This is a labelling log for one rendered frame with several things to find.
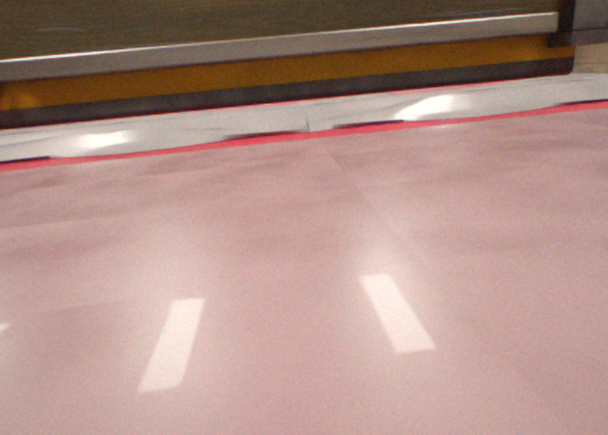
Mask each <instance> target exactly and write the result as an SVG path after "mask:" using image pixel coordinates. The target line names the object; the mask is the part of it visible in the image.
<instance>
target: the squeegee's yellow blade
mask: <svg viewBox="0 0 608 435"><path fill-rule="evenodd" d="M549 35H550V34H547V35H536V36H529V37H521V38H511V39H501V40H491V41H481V42H470V43H451V44H441V45H431V46H420V47H409V48H399V49H389V50H379V51H369V52H349V53H339V54H329V55H319V56H309V57H298V58H288V59H277V60H267V61H247V62H236V63H226V64H216V65H206V66H196V67H185V68H175V69H165V70H155V71H135V72H124V73H114V74H104V75H94V76H84V77H74V78H63V79H53V80H34V81H25V82H19V83H6V84H0V110H7V109H26V108H35V107H45V106H55V105H64V104H74V103H84V102H94V101H104V100H114V99H132V98H143V97H152V96H162V95H172V94H181V93H183V92H192V91H201V90H220V89H230V88H240V87H250V86H260V85H269V84H279V83H289V82H298V81H309V80H327V79H337V78H346V77H356V76H366V75H376V74H387V73H396V72H406V71H425V70H434V69H444V68H454V67H463V66H473V65H483V64H493V63H503V62H513V61H531V60H542V59H551V58H561V57H571V56H575V46H569V47H559V48H548V38H549Z"/></svg>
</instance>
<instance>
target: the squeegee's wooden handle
mask: <svg viewBox="0 0 608 435"><path fill-rule="evenodd" d="M565 3H566V0H0V60H10V59H20V58H32V57H42V56H53V55H64V54H74V53H85V52H105V51H116V50H126V49H137V48H148V47H159V46H169V45H180V44H191V43H211V42H222V41H233V40H243V39H255V38H265V37H276V35H286V34H297V33H318V32H329V31H339V30H350V29H360V28H372V27H382V26H393V25H404V24H425V23H435V22H446V21H456V20H467V19H477V18H489V17H500V16H510V15H521V14H542V13H552V12H558V13H559V16H558V26H557V31H556V33H564V32H563V27H564V18H565Z"/></svg>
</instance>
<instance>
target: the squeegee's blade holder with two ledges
mask: <svg viewBox="0 0 608 435"><path fill-rule="evenodd" d="M558 16H559V13H558V12H552V13H542V14H521V15H510V16H500V17H489V18H477V19H467V20H456V21H446V22H435V23H425V24H404V25H393V26H382V27H372V28H360V29H350V30H339V31H329V32H318V33H297V34H286V35H276V37H265V38H255V39H243V40H233V41H222V42H211V43H191V44H180V45H169V46H159V47H148V48H137V49H126V50H116V51H105V52H85V53H74V54H64V55H53V56H42V57H32V58H20V59H10V60H0V83H19V82H25V81H34V80H53V79H63V78H74V77H84V76H94V75H104V74H114V73H124V72H135V71H155V70H165V69H175V68H185V67H196V66H206V65H216V64H226V63H236V62H247V61H267V60H277V59H288V58H298V57H309V56H319V55H329V54H339V53H349V52H369V51H379V50H389V49H399V48H409V47H420V46H431V45H441V44H451V43H470V42H481V41H491V40H501V39H511V38H521V37H529V36H536V35H543V34H549V33H556V31H557V26H558Z"/></svg>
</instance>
